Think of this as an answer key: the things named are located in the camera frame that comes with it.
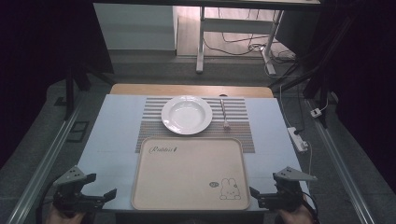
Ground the beige tray with rabbit print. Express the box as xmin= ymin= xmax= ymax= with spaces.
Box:
xmin=130 ymin=136 xmax=252 ymax=212

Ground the white power strip cable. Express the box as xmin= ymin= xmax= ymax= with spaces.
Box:
xmin=305 ymin=140 xmax=314 ymax=177

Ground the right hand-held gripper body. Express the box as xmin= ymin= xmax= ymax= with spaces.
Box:
xmin=257 ymin=166 xmax=318 ymax=214

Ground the metal fork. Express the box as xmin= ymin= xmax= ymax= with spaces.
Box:
xmin=219 ymin=98 xmax=232 ymax=132

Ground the white desk frame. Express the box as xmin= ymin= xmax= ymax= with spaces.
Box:
xmin=195 ymin=6 xmax=285 ymax=77

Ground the white cabinet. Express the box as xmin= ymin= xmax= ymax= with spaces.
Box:
xmin=92 ymin=3 xmax=177 ymax=51

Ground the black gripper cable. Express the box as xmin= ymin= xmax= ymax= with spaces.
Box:
xmin=35 ymin=182 xmax=62 ymax=224
xmin=300 ymin=189 xmax=322 ymax=224

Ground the white deep plate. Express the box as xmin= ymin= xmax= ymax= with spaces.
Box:
xmin=161 ymin=94 xmax=214 ymax=136

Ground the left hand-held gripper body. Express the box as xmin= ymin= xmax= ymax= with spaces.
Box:
xmin=51 ymin=165 xmax=106 ymax=217

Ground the striped woven placemat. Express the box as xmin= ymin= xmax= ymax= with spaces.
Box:
xmin=134 ymin=96 xmax=257 ymax=154

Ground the person's right hand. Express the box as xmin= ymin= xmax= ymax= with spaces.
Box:
xmin=276 ymin=203 xmax=315 ymax=224

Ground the person's left hand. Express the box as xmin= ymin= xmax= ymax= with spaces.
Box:
xmin=46 ymin=205 xmax=87 ymax=224

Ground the aluminium floor rail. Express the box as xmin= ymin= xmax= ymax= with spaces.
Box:
xmin=305 ymin=99 xmax=378 ymax=224
xmin=5 ymin=92 xmax=87 ymax=224

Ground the black floor cable bundle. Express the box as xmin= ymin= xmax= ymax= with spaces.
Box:
xmin=202 ymin=8 xmax=297 ymax=63

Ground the black metal stand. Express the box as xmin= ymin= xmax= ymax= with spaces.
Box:
xmin=269 ymin=12 xmax=359 ymax=129

